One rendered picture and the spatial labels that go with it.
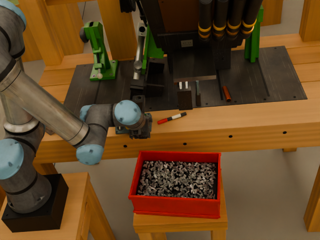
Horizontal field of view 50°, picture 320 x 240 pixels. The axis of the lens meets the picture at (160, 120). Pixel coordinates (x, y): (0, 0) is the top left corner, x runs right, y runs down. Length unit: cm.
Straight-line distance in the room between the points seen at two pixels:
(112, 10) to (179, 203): 102
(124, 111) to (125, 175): 144
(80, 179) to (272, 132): 80
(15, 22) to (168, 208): 77
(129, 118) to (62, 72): 97
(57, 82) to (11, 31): 95
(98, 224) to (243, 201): 102
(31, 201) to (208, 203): 59
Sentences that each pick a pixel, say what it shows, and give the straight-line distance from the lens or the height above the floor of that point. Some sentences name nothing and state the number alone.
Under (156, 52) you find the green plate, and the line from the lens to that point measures 147.
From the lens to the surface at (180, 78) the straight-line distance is 132.
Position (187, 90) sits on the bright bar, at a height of 101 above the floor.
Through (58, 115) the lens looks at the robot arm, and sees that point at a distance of 97.
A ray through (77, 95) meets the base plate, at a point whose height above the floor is 90.
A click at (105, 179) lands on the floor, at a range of 250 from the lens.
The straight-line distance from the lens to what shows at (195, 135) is 145.
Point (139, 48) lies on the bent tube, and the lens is 162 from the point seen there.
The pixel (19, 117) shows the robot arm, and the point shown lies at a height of 122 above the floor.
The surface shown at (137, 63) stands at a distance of 150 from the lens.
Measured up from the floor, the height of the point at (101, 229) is 52.
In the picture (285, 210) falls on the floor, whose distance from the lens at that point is 229.
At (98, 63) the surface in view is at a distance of 173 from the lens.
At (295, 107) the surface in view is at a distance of 155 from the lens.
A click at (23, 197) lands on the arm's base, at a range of 125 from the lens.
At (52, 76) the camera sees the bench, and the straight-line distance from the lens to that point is 197.
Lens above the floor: 192
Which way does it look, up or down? 43 degrees down
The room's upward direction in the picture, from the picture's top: 10 degrees counter-clockwise
